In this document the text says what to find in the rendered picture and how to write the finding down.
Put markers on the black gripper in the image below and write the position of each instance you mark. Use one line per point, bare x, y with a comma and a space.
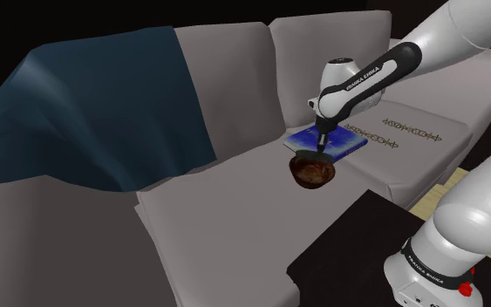
323, 129

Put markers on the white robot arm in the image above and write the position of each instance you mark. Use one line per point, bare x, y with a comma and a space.
462, 221

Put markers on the blue book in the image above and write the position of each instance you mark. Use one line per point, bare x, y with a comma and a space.
347, 139

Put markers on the brown wooden bowl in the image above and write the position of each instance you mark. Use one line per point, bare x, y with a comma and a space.
312, 172

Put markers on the gold and black skewer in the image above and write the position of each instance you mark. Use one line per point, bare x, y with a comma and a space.
377, 138
413, 129

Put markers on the grey sofa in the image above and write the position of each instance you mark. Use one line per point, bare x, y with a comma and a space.
236, 212

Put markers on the dark blue blanket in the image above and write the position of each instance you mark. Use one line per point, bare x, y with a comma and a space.
100, 110

